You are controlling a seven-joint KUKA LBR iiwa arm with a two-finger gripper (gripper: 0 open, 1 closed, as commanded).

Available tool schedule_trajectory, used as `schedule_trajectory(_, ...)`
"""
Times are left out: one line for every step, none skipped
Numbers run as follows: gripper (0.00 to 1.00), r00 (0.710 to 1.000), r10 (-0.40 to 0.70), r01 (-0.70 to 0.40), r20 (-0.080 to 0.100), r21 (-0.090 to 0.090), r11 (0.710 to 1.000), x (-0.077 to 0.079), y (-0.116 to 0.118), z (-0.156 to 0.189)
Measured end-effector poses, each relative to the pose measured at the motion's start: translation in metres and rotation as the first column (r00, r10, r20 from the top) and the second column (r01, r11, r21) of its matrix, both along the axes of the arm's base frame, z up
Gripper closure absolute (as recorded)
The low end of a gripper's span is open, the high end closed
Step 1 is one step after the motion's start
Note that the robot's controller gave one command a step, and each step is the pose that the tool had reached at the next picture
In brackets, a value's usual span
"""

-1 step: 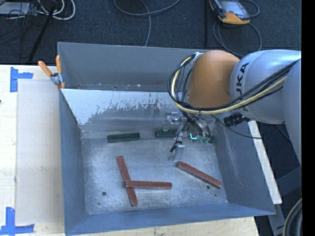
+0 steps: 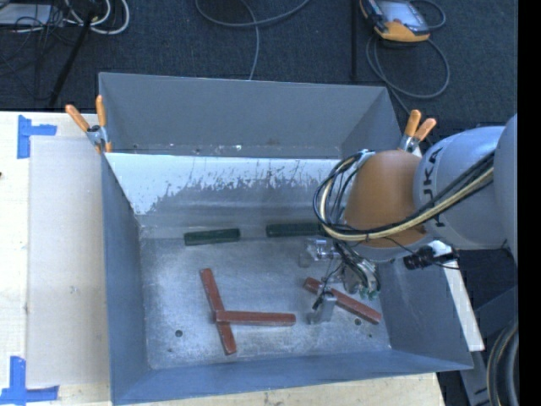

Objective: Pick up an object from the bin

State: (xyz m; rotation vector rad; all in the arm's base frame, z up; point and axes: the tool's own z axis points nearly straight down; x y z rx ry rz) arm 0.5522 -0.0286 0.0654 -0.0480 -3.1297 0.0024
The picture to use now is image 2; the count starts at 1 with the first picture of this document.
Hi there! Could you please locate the red-brown flat block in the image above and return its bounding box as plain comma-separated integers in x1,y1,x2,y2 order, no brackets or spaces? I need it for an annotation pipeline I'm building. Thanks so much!
215,310,298,328
199,267,238,356
302,277,383,326

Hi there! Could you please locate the grey metal bin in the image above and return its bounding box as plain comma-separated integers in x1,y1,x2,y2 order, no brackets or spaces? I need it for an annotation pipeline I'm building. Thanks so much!
97,71,475,406

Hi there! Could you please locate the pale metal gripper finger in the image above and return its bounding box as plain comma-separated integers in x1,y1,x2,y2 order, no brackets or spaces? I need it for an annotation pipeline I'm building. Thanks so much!
305,291,339,326
298,237,340,269

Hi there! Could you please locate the black cylinder on white bracket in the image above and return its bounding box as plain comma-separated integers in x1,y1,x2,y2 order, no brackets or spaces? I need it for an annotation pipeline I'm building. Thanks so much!
402,240,461,271

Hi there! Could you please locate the dark green flat block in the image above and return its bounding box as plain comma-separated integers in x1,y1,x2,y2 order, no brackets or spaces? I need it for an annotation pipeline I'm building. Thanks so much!
265,222,327,239
183,227,243,247

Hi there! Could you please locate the pale wood flat board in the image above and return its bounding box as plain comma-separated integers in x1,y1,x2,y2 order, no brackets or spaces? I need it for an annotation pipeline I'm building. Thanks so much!
25,134,112,391

